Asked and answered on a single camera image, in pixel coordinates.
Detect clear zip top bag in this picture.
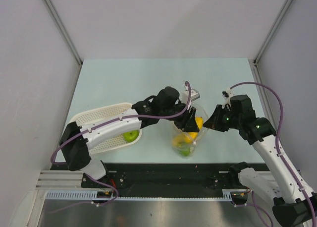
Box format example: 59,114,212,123
171,103,209,158

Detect small yellow fake lemon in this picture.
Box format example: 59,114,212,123
195,116,204,130

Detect purple cable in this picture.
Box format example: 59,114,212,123
51,81,193,188
230,82,317,223

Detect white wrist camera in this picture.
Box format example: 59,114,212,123
180,89,200,104
222,88,234,111

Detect green fake apple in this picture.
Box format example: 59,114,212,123
123,130,139,143

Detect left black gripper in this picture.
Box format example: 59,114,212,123
159,100,199,132

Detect left aluminium frame post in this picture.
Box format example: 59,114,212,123
36,0,83,66

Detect white slotted cable duct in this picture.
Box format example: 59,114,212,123
45,189,249,202

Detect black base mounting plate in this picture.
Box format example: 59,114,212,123
51,162,275,199

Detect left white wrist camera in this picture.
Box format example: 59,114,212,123
180,89,200,104

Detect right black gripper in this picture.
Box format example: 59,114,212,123
203,104,241,132

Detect green fake lime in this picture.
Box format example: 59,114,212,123
180,150,191,156

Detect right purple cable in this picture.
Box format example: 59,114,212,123
230,82,317,223

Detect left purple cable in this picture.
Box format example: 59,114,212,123
51,81,193,188

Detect aluminium frame post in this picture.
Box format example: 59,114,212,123
36,0,83,66
252,0,301,64

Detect right aluminium frame post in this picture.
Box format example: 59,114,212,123
252,0,301,64

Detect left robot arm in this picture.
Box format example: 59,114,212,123
59,87,200,187

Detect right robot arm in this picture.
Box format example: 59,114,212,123
203,95,317,227

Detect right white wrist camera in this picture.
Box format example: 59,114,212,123
222,88,234,111

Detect yellow fake banana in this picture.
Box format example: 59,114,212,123
172,132,198,147

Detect white perforated plastic basket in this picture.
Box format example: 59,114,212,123
70,103,142,155

